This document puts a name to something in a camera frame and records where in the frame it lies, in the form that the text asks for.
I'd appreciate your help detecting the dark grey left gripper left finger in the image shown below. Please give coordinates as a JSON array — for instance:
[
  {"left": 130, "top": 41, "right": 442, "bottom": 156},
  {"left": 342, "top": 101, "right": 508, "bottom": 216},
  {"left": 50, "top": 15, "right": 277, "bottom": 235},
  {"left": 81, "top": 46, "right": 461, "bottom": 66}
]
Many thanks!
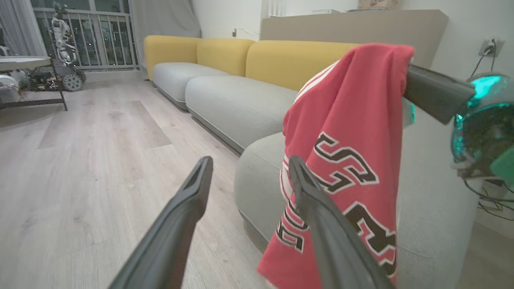
[{"left": 108, "top": 156, "right": 214, "bottom": 289}]

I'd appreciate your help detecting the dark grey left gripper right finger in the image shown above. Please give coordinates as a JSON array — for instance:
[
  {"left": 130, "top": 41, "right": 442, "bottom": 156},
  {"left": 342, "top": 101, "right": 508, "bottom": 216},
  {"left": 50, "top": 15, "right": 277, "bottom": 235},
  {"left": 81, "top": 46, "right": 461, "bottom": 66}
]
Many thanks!
[{"left": 288, "top": 155, "right": 396, "bottom": 289}]

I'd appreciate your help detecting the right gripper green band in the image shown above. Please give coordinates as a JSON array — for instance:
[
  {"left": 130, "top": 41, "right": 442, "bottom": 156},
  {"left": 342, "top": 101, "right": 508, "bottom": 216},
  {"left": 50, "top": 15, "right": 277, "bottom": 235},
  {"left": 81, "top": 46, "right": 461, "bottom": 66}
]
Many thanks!
[{"left": 404, "top": 64, "right": 514, "bottom": 182}]

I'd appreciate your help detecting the red basketball jersey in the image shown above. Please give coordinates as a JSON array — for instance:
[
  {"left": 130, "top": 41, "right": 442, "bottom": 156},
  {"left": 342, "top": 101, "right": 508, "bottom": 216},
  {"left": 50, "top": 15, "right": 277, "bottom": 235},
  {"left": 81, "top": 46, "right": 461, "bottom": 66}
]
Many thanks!
[{"left": 257, "top": 43, "right": 415, "bottom": 289}]

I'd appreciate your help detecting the grey sofa seat cushion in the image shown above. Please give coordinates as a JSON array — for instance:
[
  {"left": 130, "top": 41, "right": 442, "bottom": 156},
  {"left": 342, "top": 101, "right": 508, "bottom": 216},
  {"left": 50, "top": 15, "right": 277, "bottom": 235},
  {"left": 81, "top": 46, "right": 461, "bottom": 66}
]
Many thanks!
[
  {"left": 185, "top": 75, "right": 300, "bottom": 155},
  {"left": 152, "top": 62, "right": 229, "bottom": 111}
]

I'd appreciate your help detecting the beige panel behind sofa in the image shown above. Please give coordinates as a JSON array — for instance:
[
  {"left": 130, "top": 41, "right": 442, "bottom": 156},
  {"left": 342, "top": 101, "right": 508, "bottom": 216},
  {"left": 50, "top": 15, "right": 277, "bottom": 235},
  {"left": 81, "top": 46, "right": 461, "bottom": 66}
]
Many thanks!
[{"left": 260, "top": 10, "right": 449, "bottom": 69}]

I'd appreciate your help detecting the cardboard box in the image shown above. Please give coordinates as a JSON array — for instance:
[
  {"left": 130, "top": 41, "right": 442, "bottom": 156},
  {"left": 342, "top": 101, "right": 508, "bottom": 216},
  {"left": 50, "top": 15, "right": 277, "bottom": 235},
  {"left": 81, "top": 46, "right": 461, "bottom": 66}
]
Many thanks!
[{"left": 357, "top": 0, "right": 402, "bottom": 10}]

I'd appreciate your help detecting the yellow sofa back cushion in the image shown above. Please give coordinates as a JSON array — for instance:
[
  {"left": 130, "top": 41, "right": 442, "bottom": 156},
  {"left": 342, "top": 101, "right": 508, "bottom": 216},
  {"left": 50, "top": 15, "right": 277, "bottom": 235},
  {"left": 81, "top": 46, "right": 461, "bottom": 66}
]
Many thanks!
[
  {"left": 143, "top": 35, "right": 201, "bottom": 81},
  {"left": 245, "top": 40, "right": 362, "bottom": 92},
  {"left": 196, "top": 38, "right": 256, "bottom": 77}
]

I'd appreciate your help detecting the white slatted radiator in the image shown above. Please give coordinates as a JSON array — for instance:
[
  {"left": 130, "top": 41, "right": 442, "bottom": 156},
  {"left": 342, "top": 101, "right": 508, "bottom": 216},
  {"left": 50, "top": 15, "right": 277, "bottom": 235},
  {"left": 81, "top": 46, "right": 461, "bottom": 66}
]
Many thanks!
[{"left": 268, "top": 0, "right": 287, "bottom": 18}]

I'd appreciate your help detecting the balcony window railing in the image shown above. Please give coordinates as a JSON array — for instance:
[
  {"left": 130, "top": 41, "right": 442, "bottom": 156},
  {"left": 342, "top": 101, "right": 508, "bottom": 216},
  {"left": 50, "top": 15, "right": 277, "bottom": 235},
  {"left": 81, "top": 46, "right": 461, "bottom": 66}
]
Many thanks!
[{"left": 33, "top": 7, "right": 140, "bottom": 72}]

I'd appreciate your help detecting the white wheeled robot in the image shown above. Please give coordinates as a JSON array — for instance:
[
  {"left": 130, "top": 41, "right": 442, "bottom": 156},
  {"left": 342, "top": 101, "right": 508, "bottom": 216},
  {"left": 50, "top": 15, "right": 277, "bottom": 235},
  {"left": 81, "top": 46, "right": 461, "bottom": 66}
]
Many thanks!
[{"left": 49, "top": 3, "right": 87, "bottom": 92}]

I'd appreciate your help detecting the grey curtain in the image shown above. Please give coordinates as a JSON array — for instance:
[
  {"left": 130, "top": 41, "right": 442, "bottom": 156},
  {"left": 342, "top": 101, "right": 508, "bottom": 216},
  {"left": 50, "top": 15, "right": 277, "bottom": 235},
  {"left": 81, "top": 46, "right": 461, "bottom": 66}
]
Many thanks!
[{"left": 129, "top": 0, "right": 202, "bottom": 68}]

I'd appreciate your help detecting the white round container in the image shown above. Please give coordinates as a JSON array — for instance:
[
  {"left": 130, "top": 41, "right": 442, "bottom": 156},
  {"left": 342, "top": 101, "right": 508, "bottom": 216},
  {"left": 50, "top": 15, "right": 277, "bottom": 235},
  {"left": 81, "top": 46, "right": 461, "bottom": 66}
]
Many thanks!
[{"left": 0, "top": 74, "right": 20, "bottom": 103}]

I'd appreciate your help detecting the sheer white curtain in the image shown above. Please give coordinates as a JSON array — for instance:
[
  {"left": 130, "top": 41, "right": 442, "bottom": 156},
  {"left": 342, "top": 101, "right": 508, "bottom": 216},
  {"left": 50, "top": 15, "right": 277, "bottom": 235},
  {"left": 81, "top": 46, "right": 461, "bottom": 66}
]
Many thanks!
[{"left": 0, "top": 0, "right": 49, "bottom": 57}]

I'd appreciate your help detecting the black power cord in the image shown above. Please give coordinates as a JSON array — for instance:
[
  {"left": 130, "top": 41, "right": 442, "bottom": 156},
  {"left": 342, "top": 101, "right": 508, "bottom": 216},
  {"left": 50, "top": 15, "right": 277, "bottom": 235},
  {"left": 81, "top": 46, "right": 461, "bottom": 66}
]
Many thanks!
[{"left": 469, "top": 39, "right": 498, "bottom": 79}]

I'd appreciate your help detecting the white wall power socket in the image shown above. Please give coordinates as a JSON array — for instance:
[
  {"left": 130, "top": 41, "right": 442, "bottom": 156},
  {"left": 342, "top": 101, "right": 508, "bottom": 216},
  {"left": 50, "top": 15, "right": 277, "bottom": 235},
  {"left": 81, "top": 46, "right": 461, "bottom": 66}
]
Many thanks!
[{"left": 478, "top": 38, "right": 505, "bottom": 57}]

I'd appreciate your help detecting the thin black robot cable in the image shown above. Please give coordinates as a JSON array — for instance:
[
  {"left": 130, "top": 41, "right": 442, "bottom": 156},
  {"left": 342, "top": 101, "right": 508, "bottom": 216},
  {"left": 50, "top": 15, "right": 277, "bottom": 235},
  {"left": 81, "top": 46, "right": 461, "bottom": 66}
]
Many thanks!
[{"left": 463, "top": 177, "right": 514, "bottom": 222}]

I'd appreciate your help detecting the black frame table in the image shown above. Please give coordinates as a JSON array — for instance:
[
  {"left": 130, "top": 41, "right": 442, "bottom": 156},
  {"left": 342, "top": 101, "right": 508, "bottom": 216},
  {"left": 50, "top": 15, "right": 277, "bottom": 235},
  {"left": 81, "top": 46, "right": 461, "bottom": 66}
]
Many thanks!
[{"left": 0, "top": 55, "right": 69, "bottom": 112}]

